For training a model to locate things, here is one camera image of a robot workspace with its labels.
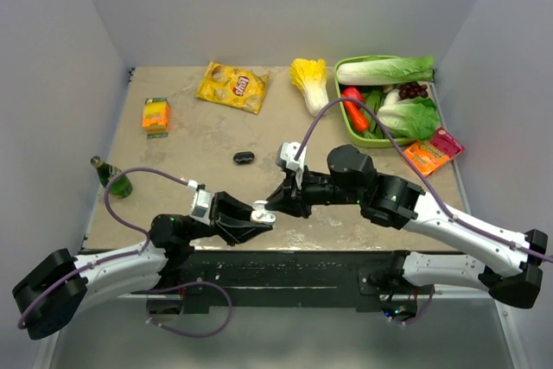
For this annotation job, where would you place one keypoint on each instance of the long green white cabbage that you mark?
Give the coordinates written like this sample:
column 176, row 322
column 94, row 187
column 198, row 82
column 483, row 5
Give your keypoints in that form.
column 388, row 71

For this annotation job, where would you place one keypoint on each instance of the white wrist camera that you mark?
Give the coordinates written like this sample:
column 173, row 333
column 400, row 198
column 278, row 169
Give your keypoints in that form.
column 201, row 204
column 291, row 160

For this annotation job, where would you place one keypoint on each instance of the dark purple grapes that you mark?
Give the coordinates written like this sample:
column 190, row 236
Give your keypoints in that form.
column 413, row 90

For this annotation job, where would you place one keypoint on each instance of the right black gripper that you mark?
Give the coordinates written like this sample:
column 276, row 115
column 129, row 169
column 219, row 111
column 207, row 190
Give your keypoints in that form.
column 289, row 200

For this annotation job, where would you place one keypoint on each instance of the green lettuce head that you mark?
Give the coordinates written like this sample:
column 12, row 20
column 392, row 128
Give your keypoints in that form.
column 412, row 118

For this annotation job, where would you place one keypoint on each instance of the red pepper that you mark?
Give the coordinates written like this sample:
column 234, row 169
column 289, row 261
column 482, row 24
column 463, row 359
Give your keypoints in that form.
column 353, row 93

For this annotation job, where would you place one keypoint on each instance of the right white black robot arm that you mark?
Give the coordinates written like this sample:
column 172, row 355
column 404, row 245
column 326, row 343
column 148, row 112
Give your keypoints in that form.
column 488, row 258

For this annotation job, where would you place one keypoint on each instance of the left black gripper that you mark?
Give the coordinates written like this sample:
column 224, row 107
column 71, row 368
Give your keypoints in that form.
column 232, row 219

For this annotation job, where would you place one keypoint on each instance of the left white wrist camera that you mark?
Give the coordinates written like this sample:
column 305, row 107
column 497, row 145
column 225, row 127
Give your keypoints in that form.
column 201, row 204

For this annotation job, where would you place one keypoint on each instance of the yellow Lays chips bag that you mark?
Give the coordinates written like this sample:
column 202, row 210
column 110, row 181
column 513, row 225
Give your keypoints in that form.
column 233, row 87

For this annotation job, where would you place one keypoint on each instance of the black earbud charging case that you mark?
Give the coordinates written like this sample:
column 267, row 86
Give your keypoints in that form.
column 244, row 157

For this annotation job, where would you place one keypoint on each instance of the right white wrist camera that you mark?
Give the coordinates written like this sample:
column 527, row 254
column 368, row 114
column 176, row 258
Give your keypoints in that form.
column 291, row 160

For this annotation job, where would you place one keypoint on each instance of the black base mount frame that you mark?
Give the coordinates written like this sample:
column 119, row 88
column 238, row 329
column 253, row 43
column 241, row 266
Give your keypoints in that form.
column 361, row 280

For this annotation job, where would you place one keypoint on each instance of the orange pink snack packet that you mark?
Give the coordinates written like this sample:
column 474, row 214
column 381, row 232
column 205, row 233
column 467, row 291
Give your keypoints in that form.
column 430, row 155

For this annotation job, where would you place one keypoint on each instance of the orange carrot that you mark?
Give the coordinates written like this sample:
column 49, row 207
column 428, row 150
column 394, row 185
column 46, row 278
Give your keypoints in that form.
column 358, row 120

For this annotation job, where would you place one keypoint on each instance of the green glass bottle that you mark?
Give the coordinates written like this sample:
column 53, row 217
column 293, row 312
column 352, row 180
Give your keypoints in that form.
column 121, row 187

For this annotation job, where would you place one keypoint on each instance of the white earbud charging case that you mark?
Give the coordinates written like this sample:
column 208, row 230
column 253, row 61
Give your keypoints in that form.
column 260, row 214

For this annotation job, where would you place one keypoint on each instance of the yellow napa cabbage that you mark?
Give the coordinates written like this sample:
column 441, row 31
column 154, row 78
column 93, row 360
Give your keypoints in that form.
column 310, row 78

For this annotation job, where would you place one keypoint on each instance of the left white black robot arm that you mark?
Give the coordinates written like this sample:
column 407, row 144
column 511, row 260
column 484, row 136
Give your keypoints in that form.
column 63, row 285

